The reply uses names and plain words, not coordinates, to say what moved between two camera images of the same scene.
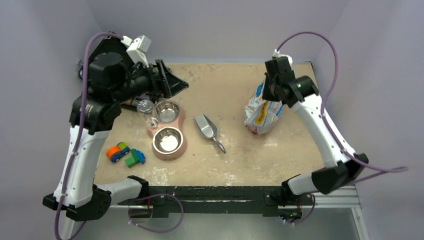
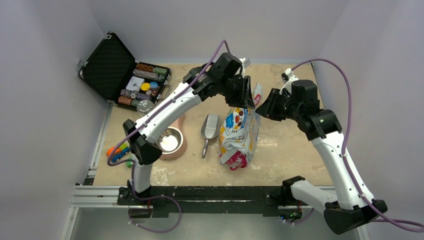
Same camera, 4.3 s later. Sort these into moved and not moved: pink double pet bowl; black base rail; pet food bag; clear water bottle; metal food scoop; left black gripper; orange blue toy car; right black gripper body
Moved: pet food bag; metal food scoop; left black gripper; right black gripper body
Not moved: pink double pet bowl; clear water bottle; orange blue toy car; black base rail
